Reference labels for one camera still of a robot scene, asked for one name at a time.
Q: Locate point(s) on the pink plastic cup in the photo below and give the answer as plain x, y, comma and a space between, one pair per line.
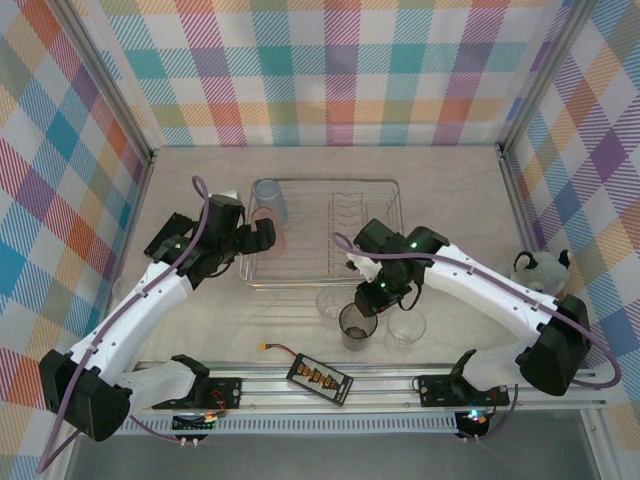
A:
284, 237

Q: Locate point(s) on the blue plastic cup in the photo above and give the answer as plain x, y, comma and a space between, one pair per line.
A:
270, 200

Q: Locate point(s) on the grey plastic cup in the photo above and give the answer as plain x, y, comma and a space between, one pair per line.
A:
356, 340

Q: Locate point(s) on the tall clear plastic cup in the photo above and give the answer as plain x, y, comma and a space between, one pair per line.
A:
407, 335

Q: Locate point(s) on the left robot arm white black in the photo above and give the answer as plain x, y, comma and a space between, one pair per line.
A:
140, 310

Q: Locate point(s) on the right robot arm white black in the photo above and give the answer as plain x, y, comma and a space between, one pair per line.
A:
490, 285

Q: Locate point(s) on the short clear plastic cup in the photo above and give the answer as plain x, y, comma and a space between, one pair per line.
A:
327, 307

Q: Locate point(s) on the black aluminium extrusion piece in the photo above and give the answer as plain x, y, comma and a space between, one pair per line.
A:
172, 222

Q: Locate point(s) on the black board yellow connectors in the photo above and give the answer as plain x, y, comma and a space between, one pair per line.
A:
320, 379

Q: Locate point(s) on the grey plush toy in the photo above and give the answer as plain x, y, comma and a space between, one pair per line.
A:
542, 272

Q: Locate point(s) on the small controller board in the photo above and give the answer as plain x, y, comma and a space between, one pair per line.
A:
192, 424
475, 422

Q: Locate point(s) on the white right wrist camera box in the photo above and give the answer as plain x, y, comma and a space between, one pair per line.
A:
367, 267

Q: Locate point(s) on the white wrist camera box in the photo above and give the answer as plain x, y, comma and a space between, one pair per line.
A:
232, 194
367, 267

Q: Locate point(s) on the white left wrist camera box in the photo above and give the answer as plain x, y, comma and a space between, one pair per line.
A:
232, 194

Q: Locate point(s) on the aluminium mounting rail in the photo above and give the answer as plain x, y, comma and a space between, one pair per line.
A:
390, 395

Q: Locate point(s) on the grey aluminium side rail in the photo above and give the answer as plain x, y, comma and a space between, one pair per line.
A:
137, 200
522, 200

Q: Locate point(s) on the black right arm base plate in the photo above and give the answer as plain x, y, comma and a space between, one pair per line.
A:
440, 390

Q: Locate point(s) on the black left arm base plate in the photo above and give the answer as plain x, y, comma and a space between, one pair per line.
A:
227, 392

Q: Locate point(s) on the grey aluminium frame post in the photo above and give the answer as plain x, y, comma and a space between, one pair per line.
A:
549, 75
104, 75

